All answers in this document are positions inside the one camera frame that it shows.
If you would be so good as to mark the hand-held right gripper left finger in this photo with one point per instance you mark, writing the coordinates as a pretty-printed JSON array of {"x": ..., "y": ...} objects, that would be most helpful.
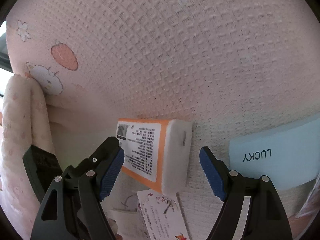
[{"x": 111, "y": 172}]

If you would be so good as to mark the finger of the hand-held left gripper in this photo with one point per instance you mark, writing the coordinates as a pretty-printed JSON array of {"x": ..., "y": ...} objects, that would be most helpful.
[{"x": 41, "y": 167}]

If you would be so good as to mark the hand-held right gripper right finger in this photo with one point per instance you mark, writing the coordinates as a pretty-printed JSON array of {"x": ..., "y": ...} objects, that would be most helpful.
[{"x": 212, "y": 175}]

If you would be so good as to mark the orange and white box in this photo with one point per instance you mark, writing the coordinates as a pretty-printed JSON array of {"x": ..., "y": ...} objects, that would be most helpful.
[{"x": 150, "y": 150}]

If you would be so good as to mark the light blue box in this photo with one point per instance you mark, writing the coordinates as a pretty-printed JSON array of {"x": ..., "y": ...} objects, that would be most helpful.
[{"x": 275, "y": 165}]

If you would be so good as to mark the folded pale pink quilt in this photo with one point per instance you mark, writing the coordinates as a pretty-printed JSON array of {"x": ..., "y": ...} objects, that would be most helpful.
[{"x": 20, "y": 130}]

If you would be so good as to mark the floral print card pack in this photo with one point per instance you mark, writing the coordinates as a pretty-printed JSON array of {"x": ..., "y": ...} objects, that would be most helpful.
[{"x": 160, "y": 215}]

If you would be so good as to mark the pink printed blanket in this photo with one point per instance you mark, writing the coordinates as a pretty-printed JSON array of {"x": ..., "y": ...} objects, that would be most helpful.
[{"x": 175, "y": 55}]

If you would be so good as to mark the window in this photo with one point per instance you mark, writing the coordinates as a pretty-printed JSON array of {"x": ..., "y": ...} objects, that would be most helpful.
[{"x": 3, "y": 45}]

